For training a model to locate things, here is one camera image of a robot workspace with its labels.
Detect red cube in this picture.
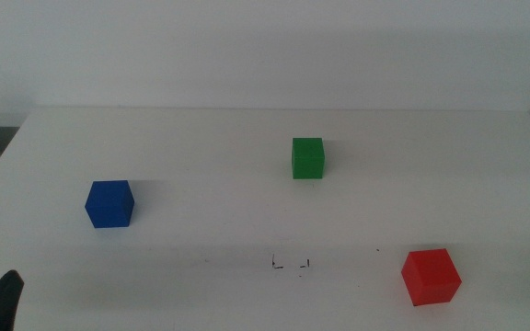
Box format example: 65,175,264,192
400,248,463,307

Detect green cube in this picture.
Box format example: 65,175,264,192
291,137,326,180

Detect blue cube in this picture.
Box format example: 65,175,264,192
84,179,136,230

